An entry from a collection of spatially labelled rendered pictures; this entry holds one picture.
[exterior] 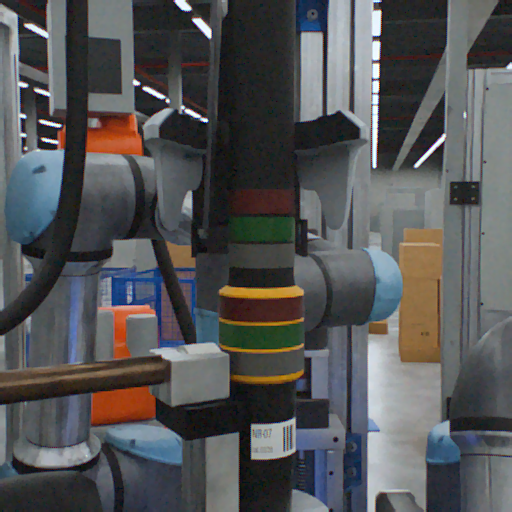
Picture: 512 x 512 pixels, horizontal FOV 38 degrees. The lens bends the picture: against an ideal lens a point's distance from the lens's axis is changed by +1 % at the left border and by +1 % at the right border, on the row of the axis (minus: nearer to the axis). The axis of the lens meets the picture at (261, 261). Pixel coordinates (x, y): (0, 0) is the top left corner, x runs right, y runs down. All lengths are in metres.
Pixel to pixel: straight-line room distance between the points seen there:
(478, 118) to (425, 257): 5.75
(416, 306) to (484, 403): 7.18
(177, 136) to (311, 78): 0.91
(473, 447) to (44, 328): 0.54
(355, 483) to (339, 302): 0.68
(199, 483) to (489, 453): 0.46
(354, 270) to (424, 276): 7.23
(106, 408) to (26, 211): 3.43
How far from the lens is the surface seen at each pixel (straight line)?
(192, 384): 0.34
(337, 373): 1.28
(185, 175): 0.40
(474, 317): 2.21
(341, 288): 0.68
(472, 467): 0.78
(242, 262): 0.35
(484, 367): 0.78
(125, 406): 4.32
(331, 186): 0.39
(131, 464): 1.11
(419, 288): 7.92
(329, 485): 1.23
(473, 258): 2.19
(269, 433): 0.36
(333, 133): 0.37
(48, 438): 1.04
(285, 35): 0.36
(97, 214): 0.94
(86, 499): 0.53
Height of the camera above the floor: 1.60
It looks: 4 degrees down
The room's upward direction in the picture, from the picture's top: straight up
